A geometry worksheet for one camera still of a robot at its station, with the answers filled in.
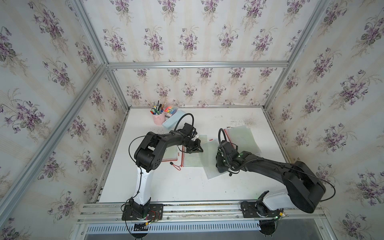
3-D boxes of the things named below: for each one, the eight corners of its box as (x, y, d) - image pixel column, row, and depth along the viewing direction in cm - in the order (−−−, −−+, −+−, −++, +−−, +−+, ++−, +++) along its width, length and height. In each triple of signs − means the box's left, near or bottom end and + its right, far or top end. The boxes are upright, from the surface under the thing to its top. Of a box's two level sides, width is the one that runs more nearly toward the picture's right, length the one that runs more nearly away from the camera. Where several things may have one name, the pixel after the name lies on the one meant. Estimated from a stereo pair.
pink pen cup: (153, 125, 110) (149, 114, 101) (154, 118, 115) (151, 107, 106) (164, 125, 110) (161, 114, 101) (165, 118, 115) (163, 107, 106)
